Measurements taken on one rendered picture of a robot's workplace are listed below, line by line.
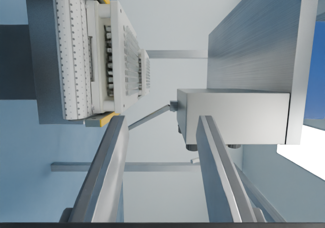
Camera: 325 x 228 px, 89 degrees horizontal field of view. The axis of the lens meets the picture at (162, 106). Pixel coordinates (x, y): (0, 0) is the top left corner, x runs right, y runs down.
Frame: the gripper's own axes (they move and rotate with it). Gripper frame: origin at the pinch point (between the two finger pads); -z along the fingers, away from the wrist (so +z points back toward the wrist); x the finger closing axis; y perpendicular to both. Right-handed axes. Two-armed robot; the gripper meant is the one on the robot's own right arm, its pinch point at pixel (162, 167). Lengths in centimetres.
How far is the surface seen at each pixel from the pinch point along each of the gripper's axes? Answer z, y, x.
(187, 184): -182, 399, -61
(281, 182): -122, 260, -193
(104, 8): -36.1, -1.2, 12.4
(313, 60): -27.1, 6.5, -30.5
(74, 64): -25.9, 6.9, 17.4
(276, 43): -31.3, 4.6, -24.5
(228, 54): -55, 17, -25
